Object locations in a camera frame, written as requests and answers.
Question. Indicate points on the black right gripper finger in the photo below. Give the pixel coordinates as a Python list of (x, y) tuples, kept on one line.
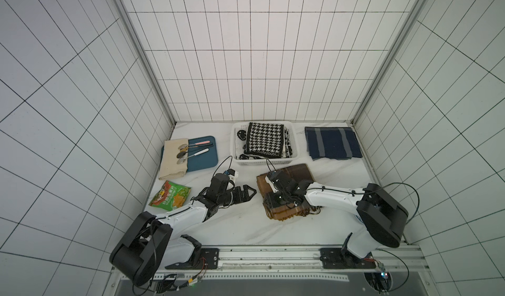
[(305, 210), (274, 204)]

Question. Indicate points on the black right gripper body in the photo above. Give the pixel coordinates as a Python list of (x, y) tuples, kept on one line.
[(277, 200)]

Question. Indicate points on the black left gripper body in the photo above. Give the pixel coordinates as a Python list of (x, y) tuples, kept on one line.
[(225, 198)]

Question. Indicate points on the brown plaid scarf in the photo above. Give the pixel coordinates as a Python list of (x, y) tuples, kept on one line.
[(298, 172)]

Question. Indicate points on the black white houndstooth scarf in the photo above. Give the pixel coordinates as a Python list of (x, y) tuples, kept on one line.
[(265, 140)]

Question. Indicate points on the navy striped scarf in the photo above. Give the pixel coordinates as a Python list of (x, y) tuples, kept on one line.
[(337, 143)]

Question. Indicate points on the smiley face knit scarf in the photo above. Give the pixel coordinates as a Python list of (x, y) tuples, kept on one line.
[(241, 135)]

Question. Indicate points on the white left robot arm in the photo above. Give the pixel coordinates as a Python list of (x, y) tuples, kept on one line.
[(159, 241)]

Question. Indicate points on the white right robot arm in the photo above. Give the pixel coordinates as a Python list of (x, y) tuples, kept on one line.
[(383, 218)]

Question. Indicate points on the white plastic basket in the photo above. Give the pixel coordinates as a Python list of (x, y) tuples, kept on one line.
[(292, 134)]

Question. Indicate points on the teal plastic tray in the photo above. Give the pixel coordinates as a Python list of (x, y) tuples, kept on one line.
[(206, 160)]

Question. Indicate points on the green snack packet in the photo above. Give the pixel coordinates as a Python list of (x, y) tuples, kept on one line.
[(171, 196)]

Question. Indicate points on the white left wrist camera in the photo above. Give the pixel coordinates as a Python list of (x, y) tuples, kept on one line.
[(232, 174)]

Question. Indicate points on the white handled spoon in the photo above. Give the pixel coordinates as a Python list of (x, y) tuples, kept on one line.
[(191, 156)]

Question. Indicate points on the green handled spoon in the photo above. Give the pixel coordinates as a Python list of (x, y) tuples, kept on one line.
[(193, 149)]

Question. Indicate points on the pink handled spoon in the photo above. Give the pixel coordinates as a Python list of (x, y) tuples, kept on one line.
[(186, 146)]

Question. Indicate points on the metal base rail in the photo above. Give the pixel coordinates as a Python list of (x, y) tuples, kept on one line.
[(277, 262)]

